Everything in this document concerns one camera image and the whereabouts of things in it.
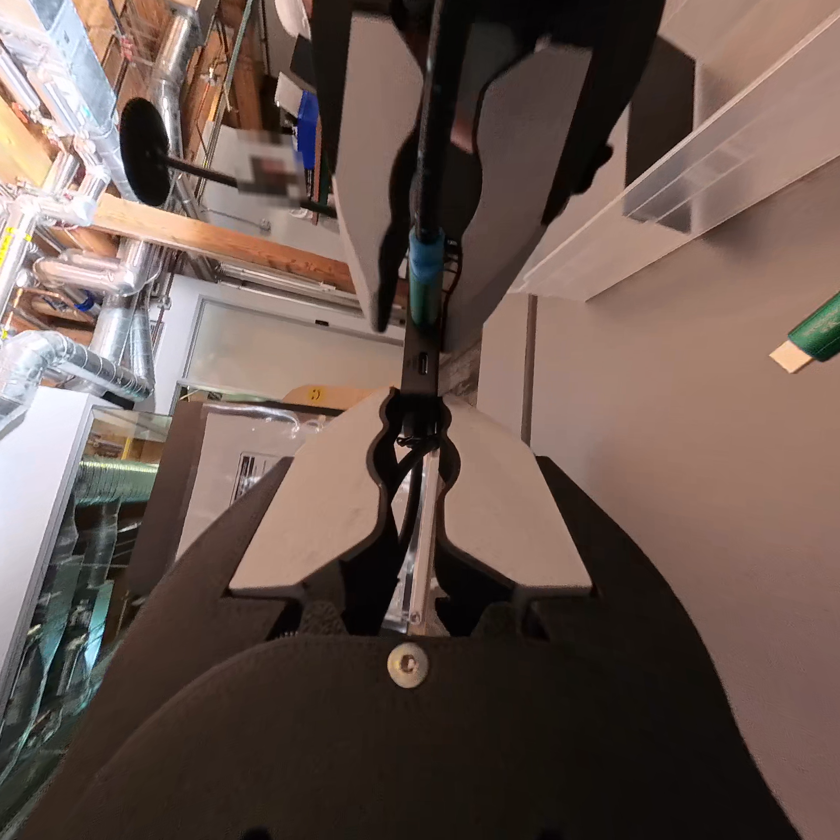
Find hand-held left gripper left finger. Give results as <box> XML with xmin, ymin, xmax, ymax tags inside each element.
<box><xmin>228</xmin><ymin>387</ymin><xmax>403</xmax><ymax>631</ymax></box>

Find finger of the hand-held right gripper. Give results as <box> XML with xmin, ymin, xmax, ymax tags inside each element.
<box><xmin>441</xmin><ymin>45</ymin><xmax>596</xmax><ymax>353</ymax></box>
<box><xmin>331</xmin><ymin>13</ymin><xmax>426</xmax><ymax>333</ymax></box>

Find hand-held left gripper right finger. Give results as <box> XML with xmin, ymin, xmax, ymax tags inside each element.
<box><xmin>433</xmin><ymin>394</ymin><xmax>593</xmax><ymax>624</ymax></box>

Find clear plastic bin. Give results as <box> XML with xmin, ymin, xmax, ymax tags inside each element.
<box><xmin>508</xmin><ymin>10</ymin><xmax>840</xmax><ymax>304</ymax></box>

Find black braided HDMI cable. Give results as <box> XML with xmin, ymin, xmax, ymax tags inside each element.
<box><xmin>769</xmin><ymin>308</ymin><xmax>840</xmax><ymax>375</ymax></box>
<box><xmin>407</xmin><ymin>0</ymin><xmax>460</xmax><ymax>330</ymax></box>

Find black square adapter hub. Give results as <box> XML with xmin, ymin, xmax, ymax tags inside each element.
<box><xmin>395</xmin><ymin>322</ymin><xmax>450</xmax><ymax>434</ymax></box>

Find blue plastic bin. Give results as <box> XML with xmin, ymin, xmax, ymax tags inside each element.
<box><xmin>292</xmin><ymin>92</ymin><xmax>322</xmax><ymax>152</ymax></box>

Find instruction sheet in plastic sleeve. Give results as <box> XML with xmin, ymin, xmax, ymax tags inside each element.
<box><xmin>200</xmin><ymin>407</ymin><xmax>349</xmax><ymax>526</ymax></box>

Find sign stand with white base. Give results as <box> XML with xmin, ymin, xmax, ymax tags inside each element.
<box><xmin>125</xmin><ymin>384</ymin><xmax>442</xmax><ymax>627</ymax></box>

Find frosted glass door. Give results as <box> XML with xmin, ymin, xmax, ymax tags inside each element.
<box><xmin>174</xmin><ymin>276</ymin><xmax>404</xmax><ymax>401</ymax></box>

